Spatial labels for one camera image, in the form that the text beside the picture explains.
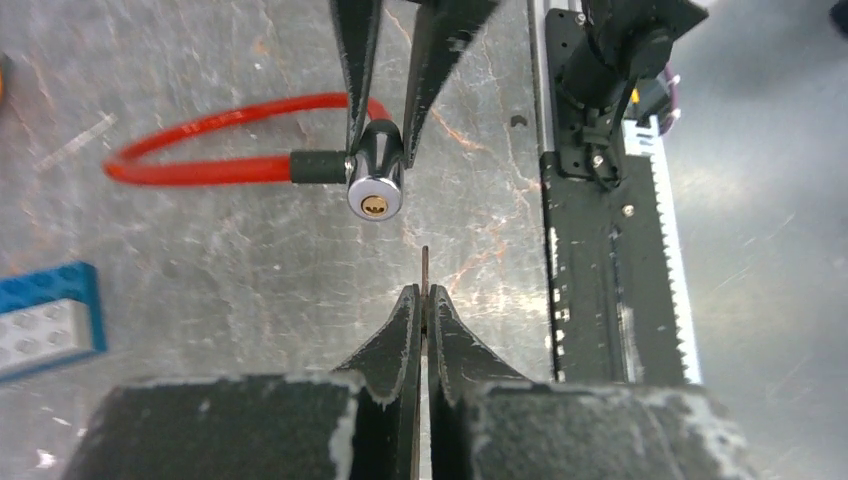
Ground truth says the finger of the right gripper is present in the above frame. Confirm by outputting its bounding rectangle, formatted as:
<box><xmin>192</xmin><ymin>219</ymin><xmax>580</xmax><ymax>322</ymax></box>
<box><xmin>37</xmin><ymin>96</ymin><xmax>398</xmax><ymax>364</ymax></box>
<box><xmin>329</xmin><ymin>0</ymin><xmax>383</xmax><ymax>154</ymax></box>
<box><xmin>403</xmin><ymin>0</ymin><xmax>499</xmax><ymax>169</ymax></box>

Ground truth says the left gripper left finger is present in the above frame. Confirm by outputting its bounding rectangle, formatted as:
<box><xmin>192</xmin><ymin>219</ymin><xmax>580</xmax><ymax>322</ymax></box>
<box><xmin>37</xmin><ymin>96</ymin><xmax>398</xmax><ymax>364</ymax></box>
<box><xmin>64</xmin><ymin>285</ymin><xmax>423</xmax><ymax>479</ymax></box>

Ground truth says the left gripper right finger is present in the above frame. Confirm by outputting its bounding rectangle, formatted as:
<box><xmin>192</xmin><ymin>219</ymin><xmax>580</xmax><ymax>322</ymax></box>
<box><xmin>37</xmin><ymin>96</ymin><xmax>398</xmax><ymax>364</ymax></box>
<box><xmin>427</xmin><ymin>285</ymin><xmax>756</xmax><ymax>479</ymax></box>

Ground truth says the red cable loop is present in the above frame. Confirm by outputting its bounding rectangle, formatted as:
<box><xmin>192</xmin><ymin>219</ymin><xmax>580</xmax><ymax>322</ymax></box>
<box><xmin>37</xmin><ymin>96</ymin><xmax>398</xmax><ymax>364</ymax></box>
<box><xmin>102</xmin><ymin>92</ymin><xmax>407</xmax><ymax>223</ymax></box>

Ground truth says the small silver key bunch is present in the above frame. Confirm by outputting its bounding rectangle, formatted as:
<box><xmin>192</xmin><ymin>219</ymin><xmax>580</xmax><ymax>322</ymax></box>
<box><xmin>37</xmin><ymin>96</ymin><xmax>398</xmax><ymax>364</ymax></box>
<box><xmin>421</xmin><ymin>245</ymin><xmax>429</xmax><ymax>298</ymax></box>

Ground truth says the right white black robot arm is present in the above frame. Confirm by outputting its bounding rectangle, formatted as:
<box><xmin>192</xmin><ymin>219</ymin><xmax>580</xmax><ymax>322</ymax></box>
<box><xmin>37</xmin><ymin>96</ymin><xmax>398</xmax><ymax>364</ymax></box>
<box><xmin>329</xmin><ymin>1</ymin><xmax>708</xmax><ymax>168</ymax></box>

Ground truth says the grey blue brick stack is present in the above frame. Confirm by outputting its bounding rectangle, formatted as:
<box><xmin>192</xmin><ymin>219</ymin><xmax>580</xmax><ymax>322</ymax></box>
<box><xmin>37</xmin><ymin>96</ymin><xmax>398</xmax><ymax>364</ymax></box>
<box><xmin>1</xmin><ymin>261</ymin><xmax>108</xmax><ymax>383</ymax></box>

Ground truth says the light blue toothed cable duct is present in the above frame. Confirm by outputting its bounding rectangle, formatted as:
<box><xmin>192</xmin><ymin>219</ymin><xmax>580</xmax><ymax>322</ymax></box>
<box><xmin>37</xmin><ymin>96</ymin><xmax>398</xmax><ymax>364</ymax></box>
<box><xmin>622</xmin><ymin>116</ymin><xmax>703</xmax><ymax>385</ymax></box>

